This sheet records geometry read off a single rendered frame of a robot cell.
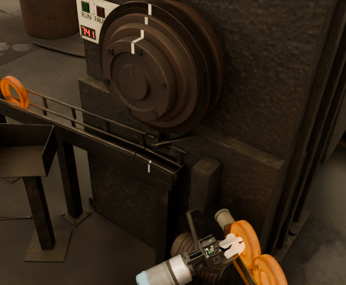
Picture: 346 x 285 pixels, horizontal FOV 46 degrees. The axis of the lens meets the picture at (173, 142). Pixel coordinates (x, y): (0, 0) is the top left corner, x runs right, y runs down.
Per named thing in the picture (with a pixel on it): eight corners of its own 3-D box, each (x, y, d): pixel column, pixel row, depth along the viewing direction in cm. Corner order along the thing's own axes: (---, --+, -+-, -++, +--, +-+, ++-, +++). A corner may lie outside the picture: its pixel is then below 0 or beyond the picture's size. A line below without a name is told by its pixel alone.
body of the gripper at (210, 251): (224, 251, 125) (188, 268, 124) (228, 264, 131) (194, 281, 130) (213, 232, 131) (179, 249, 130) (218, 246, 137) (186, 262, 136)
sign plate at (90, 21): (83, 35, 171) (78, -8, 160) (131, 53, 160) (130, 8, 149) (79, 37, 170) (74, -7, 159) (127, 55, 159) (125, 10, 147)
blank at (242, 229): (240, 210, 137) (231, 212, 136) (264, 242, 124) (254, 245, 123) (236, 242, 145) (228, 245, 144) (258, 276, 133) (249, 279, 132)
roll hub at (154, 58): (113, 98, 150) (108, 25, 133) (175, 126, 138) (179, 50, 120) (103, 105, 146) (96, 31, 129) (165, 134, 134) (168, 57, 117)
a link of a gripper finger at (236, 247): (250, 239, 128) (223, 252, 127) (252, 249, 132) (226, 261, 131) (245, 232, 130) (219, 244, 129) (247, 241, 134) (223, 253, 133)
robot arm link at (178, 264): (182, 290, 130) (172, 266, 137) (197, 284, 130) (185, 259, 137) (176, 278, 124) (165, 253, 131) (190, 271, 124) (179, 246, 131)
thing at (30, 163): (25, 229, 223) (-7, 122, 178) (73, 230, 224) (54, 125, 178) (13, 261, 207) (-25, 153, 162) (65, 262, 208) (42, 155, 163)
